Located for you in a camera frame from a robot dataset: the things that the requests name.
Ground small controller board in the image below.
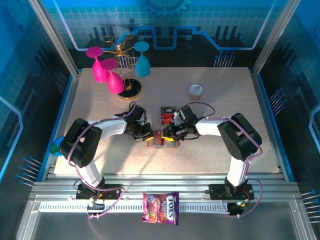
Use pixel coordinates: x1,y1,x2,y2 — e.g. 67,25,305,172
86,199,106,216
226,199,248,216

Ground red credit card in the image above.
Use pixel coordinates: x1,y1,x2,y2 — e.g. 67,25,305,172
161,113,177,125

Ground blue green round object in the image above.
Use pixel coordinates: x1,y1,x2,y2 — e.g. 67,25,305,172
50,136,66,157

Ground maroon credit card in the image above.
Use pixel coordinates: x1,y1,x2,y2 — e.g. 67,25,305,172
152,130,165,147

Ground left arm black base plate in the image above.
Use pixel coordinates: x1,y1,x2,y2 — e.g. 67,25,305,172
75,183,125,200

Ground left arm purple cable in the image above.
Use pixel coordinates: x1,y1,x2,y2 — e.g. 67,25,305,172
67,100,137,220

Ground purple candy bag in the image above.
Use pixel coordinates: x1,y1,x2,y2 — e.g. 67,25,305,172
140,191,180,226

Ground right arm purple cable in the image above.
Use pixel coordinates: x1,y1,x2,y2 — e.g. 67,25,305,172
183,101,265,219

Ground aluminium table frame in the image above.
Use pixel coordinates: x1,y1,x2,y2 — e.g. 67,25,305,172
14,68,318,240

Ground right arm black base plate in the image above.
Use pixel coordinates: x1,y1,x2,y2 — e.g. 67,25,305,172
208,183,255,201

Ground brown leather card holder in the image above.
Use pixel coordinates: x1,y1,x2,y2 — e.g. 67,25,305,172
146,136,181,150

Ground gold wire glass rack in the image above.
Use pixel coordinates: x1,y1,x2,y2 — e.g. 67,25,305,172
102,31,143,101

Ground paper cup with white lid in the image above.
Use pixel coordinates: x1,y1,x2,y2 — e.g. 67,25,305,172
188,84,204,101

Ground white slotted cable duct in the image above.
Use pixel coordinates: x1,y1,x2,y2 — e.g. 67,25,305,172
38,202,231,214

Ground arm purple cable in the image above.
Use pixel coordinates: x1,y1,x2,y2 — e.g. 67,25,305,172
183,101,265,219
67,100,137,220

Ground aluminium frame post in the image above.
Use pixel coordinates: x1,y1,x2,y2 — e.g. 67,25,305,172
26,0,82,77
250,0,303,76

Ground blue plastic goblet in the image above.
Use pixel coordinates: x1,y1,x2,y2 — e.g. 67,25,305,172
133,41,152,78

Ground pink plastic goblet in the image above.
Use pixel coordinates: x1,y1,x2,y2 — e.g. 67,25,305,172
85,46,111,84
100,58,125,95

